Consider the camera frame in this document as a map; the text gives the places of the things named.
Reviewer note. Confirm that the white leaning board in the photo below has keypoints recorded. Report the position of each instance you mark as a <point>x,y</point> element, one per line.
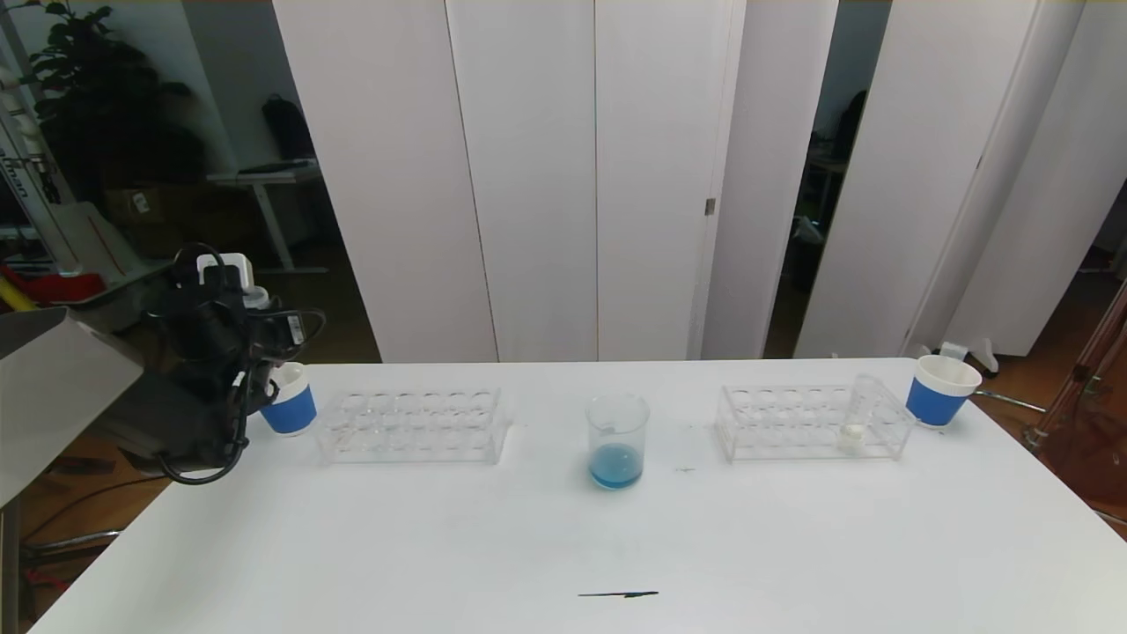
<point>90,239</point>

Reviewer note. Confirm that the metal chair base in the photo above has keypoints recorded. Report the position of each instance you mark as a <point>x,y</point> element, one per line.
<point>62,550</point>

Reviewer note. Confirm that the clear glass beaker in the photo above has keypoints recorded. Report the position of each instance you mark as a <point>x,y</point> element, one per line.
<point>616,467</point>

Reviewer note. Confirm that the white screen foot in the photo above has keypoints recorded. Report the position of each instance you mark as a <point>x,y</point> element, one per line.
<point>984,359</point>

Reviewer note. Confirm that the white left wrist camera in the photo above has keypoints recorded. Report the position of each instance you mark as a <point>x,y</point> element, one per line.
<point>224,269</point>

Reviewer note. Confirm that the red bag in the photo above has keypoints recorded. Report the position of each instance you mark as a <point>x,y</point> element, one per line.
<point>60,286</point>

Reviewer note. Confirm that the white standing desk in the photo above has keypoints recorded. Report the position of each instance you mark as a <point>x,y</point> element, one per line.
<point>267,176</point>

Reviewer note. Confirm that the test tube with red pigment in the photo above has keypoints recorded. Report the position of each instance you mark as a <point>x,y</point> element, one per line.
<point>255,298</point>
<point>953,350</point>

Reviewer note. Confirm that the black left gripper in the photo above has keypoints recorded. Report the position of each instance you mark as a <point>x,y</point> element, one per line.
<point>294,329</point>

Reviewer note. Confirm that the blue and white paper cup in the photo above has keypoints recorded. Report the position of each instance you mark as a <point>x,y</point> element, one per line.
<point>298,409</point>
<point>935,401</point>

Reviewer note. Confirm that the black backpack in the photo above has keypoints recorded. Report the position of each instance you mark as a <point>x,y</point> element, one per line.
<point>286,129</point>

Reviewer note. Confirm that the silver and black left arm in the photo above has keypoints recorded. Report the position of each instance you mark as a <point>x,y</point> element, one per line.
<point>53,396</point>

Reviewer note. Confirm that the white banner stand with lettering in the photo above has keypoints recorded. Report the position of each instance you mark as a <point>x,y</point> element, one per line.
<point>19,174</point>

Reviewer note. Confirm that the grey storage bin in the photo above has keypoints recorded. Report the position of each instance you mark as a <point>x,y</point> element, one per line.
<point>106,295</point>

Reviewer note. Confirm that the brown cardboard box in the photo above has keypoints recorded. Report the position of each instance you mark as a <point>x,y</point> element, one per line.
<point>160,217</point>

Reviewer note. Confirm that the test tube with yellow pigment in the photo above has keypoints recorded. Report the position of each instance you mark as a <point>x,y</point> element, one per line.
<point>851,431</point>

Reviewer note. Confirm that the dark green potted plant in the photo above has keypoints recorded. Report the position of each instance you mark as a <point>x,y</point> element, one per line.
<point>104,113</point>

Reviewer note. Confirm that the clear acrylic test tube rack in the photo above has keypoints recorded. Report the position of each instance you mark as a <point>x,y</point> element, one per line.
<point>797,433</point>
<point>414,431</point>

